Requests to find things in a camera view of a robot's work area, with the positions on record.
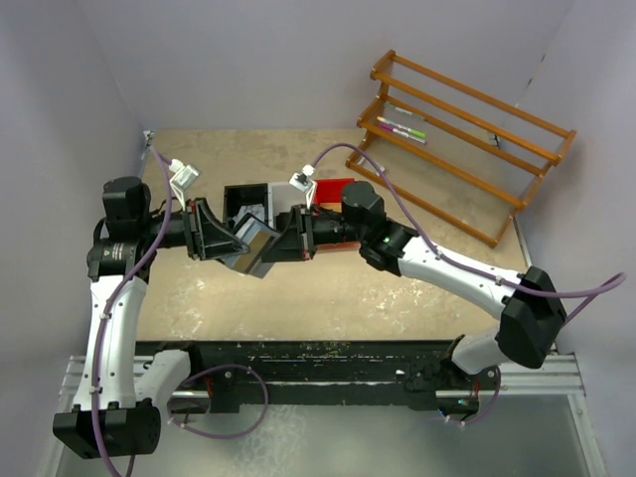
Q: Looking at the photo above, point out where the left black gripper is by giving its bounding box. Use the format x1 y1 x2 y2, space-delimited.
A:
139 197 249 260

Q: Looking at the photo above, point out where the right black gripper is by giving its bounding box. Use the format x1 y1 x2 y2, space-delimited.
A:
261 204 366 262

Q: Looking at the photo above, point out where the black card holder wallet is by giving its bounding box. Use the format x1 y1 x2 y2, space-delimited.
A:
220 216 278 279

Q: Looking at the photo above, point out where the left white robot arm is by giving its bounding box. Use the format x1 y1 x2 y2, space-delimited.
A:
53 177 249 459

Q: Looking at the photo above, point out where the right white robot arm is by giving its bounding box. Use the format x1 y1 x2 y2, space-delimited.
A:
262 181 565 389

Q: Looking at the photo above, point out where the black plastic bin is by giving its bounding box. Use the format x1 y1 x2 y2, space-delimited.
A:
224 183 268 227

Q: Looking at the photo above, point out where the white plastic bin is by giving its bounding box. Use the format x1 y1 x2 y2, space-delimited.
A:
267 182 305 229

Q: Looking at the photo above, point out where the red plastic bin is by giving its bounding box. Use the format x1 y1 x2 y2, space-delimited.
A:
315 177 360 252

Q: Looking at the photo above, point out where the pink marker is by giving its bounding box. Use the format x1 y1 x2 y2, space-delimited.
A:
380 123 426 145

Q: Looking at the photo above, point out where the green capped marker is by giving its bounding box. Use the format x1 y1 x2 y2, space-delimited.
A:
377 115 426 140

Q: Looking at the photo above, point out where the grey marker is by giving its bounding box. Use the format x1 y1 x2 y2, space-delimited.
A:
388 103 426 121

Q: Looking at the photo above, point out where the wooden tiered rack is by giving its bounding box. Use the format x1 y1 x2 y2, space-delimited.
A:
346 50 577 248

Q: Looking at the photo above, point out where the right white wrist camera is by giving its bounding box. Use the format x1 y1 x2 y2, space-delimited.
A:
288 164 317 209

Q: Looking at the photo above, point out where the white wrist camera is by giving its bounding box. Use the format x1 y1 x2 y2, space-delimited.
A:
288 164 317 209
169 158 200 210

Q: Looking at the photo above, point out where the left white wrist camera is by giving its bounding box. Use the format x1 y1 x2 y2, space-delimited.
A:
169 158 200 210

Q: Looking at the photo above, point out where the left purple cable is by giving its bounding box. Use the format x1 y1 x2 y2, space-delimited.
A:
91 146 269 477

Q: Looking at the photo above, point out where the purple cable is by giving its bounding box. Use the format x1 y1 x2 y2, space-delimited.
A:
91 146 269 477
312 143 628 428

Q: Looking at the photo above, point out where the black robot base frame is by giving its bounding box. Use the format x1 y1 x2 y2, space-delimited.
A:
133 340 504 414

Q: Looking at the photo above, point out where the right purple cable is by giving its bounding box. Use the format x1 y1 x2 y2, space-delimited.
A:
312 143 628 428

